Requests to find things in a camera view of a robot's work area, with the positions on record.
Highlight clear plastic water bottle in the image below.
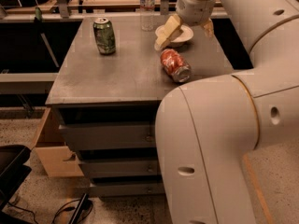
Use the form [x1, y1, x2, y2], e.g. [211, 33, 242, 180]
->
[140, 0, 155, 31]

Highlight grey drawer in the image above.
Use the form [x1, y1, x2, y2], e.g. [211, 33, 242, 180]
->
[89, 182, 164, 197]
[78, 158, 160, 178]
[59, 122, 156, 150]

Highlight black flat floor device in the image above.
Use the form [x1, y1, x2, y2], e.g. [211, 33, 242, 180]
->
[68, 193, 89, 224]

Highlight bottom grey drawer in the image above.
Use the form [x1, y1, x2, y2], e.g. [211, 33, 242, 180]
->
[89, 182, 164, 197]

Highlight grey drawer cabinet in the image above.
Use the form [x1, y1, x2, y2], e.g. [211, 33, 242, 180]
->
[45, 14, 235, 199]

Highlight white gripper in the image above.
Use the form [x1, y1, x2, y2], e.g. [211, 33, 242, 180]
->
[154, 0, 215, 50]

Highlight white paper bowl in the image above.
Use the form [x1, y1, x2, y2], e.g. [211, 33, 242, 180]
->
[154, 24, 194, 49]

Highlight black bin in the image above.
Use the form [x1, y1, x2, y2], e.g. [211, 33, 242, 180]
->
[0, 145, 31, 210]

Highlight black floor cable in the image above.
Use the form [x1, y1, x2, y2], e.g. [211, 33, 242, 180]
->
[6, 198, 94, 224]

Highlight red coke can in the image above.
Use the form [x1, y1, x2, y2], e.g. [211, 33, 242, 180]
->
[160, 49, 192, 83]

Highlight open cardboard box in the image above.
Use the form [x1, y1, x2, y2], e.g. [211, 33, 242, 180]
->
[32, 108, 83, 177]

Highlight middle grey drawer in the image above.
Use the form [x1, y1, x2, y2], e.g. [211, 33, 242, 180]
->
[78, 158, 160, 178]

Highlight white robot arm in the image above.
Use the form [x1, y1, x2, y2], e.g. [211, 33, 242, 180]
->
[155, 0, 299, 224]

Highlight green soda can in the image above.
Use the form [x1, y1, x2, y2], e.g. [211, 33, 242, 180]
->
[93, 18, 116, 55]

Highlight top grey drawer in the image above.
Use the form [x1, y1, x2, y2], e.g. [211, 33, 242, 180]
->
[59, 122, 156, 150]

